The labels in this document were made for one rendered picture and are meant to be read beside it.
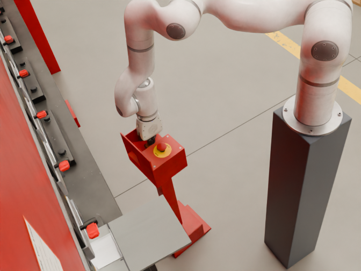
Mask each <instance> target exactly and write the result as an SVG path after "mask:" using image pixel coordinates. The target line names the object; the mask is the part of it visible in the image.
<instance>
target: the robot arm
mask: <svg viewBox="0 0 361 271"><path fill-rule="evenodd" d="M206 13H208V14H211V15H214V16H215V17H217V18H218V19H219V20H220V21H221V22H222V23H223V24H224V26H226V27H227V28H229V29H231V30H234V31H239V32H248V33H272V32H277V31H279V30H282V29H284V28H286V27H289V26H294V25H304V29H303V33H302V40H301V47H300V63H299V72H298V80H297V89H296V94H295V96H293V97H291V98H290V99H289V100H288V101H287V102H286V103H285V105H284V107H283V119H284V122H285V123H286V125H287V126H288V127H289V128H290V129H292V130H293V131H294V132H296V133H298V134H302V135H304V136H309V137H320V136H325V135H328V134H330V133H332V132H334V131H335V130H336V129H337V128H338V127H339V126H340V124H341V121H342V118H343V114H342V109H341V107H340V106H339V105H338V103H337V102H336V101H335V97H336V93H337V88H338V83H339V80H340V75H341V71H342V66H343V64H344V63H345V61H346V59H347V57H348V54H349V49H350V43H351V34H352V15H353V5H352V1H351V0H170V2H169V4H168V5H167V6H165V7H160V5H159V4H158V2H157V1H156V0H132V1H131V2H129V3H128V4H127V6H126V8H125V12H124V24H125V34H126V44H127V53H128V61H129V65H128V67H127V68H126V69H125V70H124V71H123V73H122V74H121V75H120V77H119V78H118V80H117V82H116V85H115V89H114V100H115V107H116V109H117V112H118V114H120V115H121V116H122V117H129V116H132V115H134V114H136V115H137V118H136V131H137V134H138V136H139V140H140V141H145V140H147V143H148V145H152V144H154V143H155V138H156V135H157V134H158V133H159V132H161V131H162V130H163V125H162V121H161V117H160V114H159V112H158V111H157V103H156V95H155V86H154V81H153V79H151V78H150V75H151V74H152V73H153V72H154V69H155V46H154V31H156V32H157V33H159V34H160V35H161V36H163V37H165V38H166V39H168V40H171V41H180V40H184V39H186V38H188V37H190V36H191V35H192V34H193V33H194V32H195V30H196V29H197V27H198V24H199V22H200V19H201V17H202V15H203V14H206Z"/></svg>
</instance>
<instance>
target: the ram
mask: <svg viewBox="0 0 361 271"><path fill-rule="evenodd" d="M0 52H1V49H0ZM1 54H2V52H1ZM2 57H3V54H2ZM3 59H4V57H3ZM4 62H5V60H4ZM5 64H6V62H5ZM6 67H7V64H6ZM7 69H8V67H7ZM8 72H9V69H8ZM9 74H10V72H9ZM10 77H11V74H10ZM11 79H12V77H11ZM12 82H13V79H12ZM13 85H14V87H15V89H16V86H15V84H14V82H13ZM16 92H17V94H18V91H17V89H16ZM18 97H19V94H18ZM19 99H20V97H19ZM20 102H21V99H20ZM21 104H22V102H21ZM22 106H23V104H22ZM23 109H24V106H23ZM24 111H25V109H24ZM25 114H26V111H25ZM26 117H27V119H28V116H27V114H26ZM28 122H29V124H30V127H31V129H32V126H31V123H30V121H29V119H28ZM32 132H33V134H34V131H33V129H32ZM34 137H35V139H36V141H37V138H36V136H35V134H34ZM37 144H38V146H39V143H38V141H37ZM39 149H40V152H41V154H42V157H43V159H44V161H45V164H46V166H47V163H46V160H45V158H44V155H43V153H42V151H41V148H40V146H39ZM47 169H48V171H49V168H48V166H47ZM49 174H50V176H51V179H52V181H53V183H54V180H53V178H52V175H51V173H50V171H49ZM54 186H55V189H56V191H57V194H58V196H59V199H60V201H61V204H62V206H63V209H64V211H65V213H66V216H67V218H68V221H69V224H70V226H71V229H72V231H73V233H74V236H75V238H76V241H77V243H78V246H79V248H80V251H81V253H82V256H83V259H84V261H85V264H86V266H87V268H88V271H90V269H89V266H88V264H87V262H86V259H85V257H84V254H83V252H82V249H81V247H80V245H79V242H78V240H77V237H76V234H75V232H74V229H73V227H72V225H71V222H70V220H69V217H68V215H67V212H66V210H65V208H64V205H63V203H62V200H61V197H60V195H59V192H58V190H57V188H56V185H55V183H54ZM23 216H24V217H25V218H26V219H27V220H28V222H29V223H30V224H31V225H32V226H33V228H34V229H35V230H36V231H37V233H38V234H39V235H40V236H41V237H42V239H43V240H44V241H45V243H46V244H47V245H48V246H49V247H50V249H51V250H52V251H53V252H54V253H55V255H56V256H57V257H58V258H59V259H60V262H61V265H62V268H63V271H86V270H85V267H84V264H83V262H82V259H81V257H80V254H79V252H78V249H77V247H76V244H75V242H74V239H73V237H72V234H71V231H70V229H69V226H68V224H67V221H66V219H65V217H64V214H63V212H62V209H61V207H60V204H59V201H58V199H57V196H56V194H55V191H54V189H53V186H52V184H51V181H50V179H49V176H48V174H47V171H46V168H45V166H44V163H43V161H42V159H41V156H40V154H39V151H38V149H37V146H36V144H35V141H34V139H33V136H32V133H31V131H30V128H29V126H28V124H27V121H26V119H25V116H24V113H23V111H22V109H21V106H20V104H19V101H18V98H17V96H16V93H15V91H14V88H13V86H12V83H11V81H10V78H9V76H8V73H7V71H6V69H5V66H4V63H3V61H2V58H1V56H0V271H40V268H39V265H38V262H37V258H36V256H35V252H34V249H33V246H32V243H31V240H30V236H29V234H28V230H27V227H26V224H25V221H24V217H23Z"/></svg>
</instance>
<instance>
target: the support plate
mask: <svg viewBox="0 0 361 271"><path fill-rule="evenodd" d="M108 225H109V227H110V229H111V231H112V233H113V235H114V237H115V240H116V242H117V244H118V246H119V248H120V250H121V252H122V254H123V256H124V258H125V260H126V263H127V265H128V267H129V269H130V271H143V270H145V269H147V268H149V267H150V266H152V265H154V264H156V263H158V262H159V261H161V260H163V259H165V258H167V257H168V256H170V255H172V254H174V253H176V252H177V251H179V250H181V249H182V248H184V247H186V246H188V245H190V244H191V243H192V241H191V240H190V238H189V236H188V235H187V233H186V232H185V230H184V228H183V227H182V225H181V223H180V222H179V220H178V218H177V217H176V215H175V214H174V212H173V210H172V208H171V207H170V205H169V204H168V202H167V200H166V199H165V197H164V196H163V195H161V196H159V197H157V198H155V199H153V200H151V201H149V202H148V203H146V204H144V205H142V206H140V207H138V208H136V209H134V210H132V211H130V212H128V213H126V214H124V215H123V216H121V217H119V218H117V219H115V220H113V221H111V222H109V223H108ZM98 230H99V233H100V234H99V236H98V237H96V238H94V239H90V238H89V236H88V234H86V235H87V237H88V240H89V242H90V243H92V242H94V241H95V240H97V239H99V238H101V237H103V236H105V235H107V234H109V233H110V230H109V228H108V226H107V224H105V225H103V226H101V227H99V228H98ZM121 259H123V258H120V259H118V260H116V261H114V262H112V263H110V264H108V265H107V266H105V267H103V268H101V269H99V271H128V269H127V266H126V264H125V262H124V260H122V261H120V260H121Z"/></svg>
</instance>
